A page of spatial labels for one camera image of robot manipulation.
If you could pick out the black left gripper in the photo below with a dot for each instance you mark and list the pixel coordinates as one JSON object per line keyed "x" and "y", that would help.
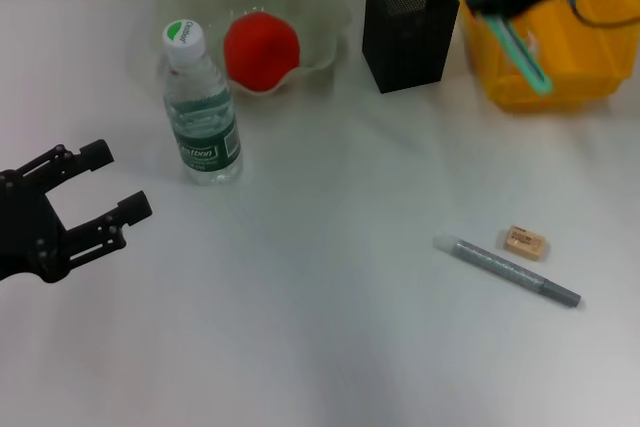
{"x": 25, "y": 227}

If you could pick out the green white toothbrush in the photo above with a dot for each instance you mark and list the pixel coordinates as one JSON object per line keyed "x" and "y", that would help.
{"x": 522, "y": 59}

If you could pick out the clear green-label water bottle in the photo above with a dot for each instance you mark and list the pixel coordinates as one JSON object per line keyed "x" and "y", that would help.
{"x": 205, "y": 137}

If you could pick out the red ball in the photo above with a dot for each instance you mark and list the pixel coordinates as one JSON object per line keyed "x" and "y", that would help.
{"x": 260, "y": 52}

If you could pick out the tan eraser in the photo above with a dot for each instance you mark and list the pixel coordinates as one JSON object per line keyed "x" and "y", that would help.
{"x": 522, "y": 242}

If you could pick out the grey glitter pen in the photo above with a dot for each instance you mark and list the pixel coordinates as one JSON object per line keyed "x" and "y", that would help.
{"x": 505, "y": 267}

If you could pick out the black mesh pen holder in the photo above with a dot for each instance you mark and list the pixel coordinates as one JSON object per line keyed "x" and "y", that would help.
{"x": 405, "y": 47}

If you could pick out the pale green wavy fruit plate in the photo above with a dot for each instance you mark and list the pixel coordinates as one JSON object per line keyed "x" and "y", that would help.
{"x": 320, "y": 7}

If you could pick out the yellow plastic storage bin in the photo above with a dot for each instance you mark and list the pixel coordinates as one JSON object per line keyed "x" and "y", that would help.
{"x": 590, "y": 47}

